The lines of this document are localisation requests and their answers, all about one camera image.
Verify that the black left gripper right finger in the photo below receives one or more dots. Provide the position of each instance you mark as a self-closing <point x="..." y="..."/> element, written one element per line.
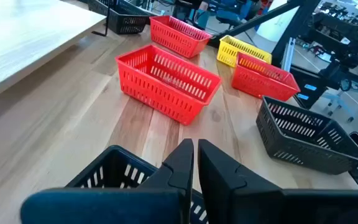
<point x="228" y="193"/>

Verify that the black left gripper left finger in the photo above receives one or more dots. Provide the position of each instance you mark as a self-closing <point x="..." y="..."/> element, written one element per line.
<point x="169" y="193"/>

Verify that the black plastic basket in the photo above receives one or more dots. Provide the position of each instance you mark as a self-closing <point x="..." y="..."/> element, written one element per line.
<point x="113" y="161"/>
<point x="291" y="146"/>
<point x="126" y="23"/>
<point x="135" y="7"/>

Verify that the red plastic basket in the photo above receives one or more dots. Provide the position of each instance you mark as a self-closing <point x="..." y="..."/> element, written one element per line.
<point x="166" y="82"/>
<point x="179" y="42"/>
<point x="259" y="87"/>

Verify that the yellow plastic basket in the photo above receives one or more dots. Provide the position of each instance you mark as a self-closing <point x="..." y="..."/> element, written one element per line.
<point x="228" y="53"/>

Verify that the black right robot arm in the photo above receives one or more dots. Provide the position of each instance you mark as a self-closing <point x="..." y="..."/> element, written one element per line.
<point x="337" y="31"/>

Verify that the wooden shelf with black legs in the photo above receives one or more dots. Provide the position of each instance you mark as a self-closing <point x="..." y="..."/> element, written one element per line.
<point x="26" y="37"/>

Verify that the silver aluminium bar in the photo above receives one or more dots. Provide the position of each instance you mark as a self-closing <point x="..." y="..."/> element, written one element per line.
<point x="288" y="54"/>

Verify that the blue office chair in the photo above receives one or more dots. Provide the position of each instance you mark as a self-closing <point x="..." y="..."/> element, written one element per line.
<point x="232" y="12"/>

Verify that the black aluminium rig frame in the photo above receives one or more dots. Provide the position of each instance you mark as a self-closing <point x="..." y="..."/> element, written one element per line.
<point x="294" y="25"/>

